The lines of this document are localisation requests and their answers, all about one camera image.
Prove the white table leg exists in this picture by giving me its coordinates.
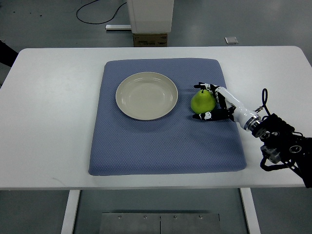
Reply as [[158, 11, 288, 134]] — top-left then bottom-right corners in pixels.
[[61, 190, 80, 234], [239, 188, 261, 234]]

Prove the small grey floor plate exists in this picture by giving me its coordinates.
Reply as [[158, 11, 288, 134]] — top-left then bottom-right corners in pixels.
[[224, 37, 238, 45]]

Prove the dark object at left edge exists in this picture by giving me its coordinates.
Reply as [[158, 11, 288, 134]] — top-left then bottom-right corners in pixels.
[[0, 41, 18, 67]]

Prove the aluminium rail on floor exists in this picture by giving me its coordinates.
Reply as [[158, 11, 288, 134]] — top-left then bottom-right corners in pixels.
[[105, 24, 131, 31]]

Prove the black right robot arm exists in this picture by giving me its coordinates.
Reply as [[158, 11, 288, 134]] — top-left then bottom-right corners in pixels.
[[248, 88, 312, 188]]

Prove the blue textured mat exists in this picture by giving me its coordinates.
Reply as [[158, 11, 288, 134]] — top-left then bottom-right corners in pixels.
[[89, 58, 246, 176]]

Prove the metal base plate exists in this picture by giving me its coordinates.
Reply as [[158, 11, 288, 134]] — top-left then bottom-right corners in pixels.
[[99, 213, 222, 234]]

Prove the white pedestal column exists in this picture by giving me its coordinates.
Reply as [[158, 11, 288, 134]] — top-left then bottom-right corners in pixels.
[[127, 0, 174, 34]]

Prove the beige round plate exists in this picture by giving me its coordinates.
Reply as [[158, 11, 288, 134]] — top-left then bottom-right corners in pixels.
[[115, 72, 178, 121]]

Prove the green pear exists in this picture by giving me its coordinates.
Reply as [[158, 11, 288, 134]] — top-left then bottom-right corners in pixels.
[[191, 89, 216, 114]]

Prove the black floor cable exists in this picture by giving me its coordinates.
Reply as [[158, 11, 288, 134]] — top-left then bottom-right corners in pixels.
[[76, 0, 128, 25]]

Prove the right white table leg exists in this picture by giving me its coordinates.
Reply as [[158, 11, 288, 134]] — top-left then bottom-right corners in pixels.
[[239, 188, 261, 234]]

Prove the left white table leg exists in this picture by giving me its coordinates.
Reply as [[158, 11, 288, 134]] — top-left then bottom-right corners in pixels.
[[61, 190, 80, 234]]

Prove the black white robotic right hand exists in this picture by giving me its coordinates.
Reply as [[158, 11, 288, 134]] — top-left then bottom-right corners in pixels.
[[193, 82, 261, 131]]

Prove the brown cardboard box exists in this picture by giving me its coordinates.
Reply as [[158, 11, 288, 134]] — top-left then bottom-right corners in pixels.
[[133, 33, 168, 47]]

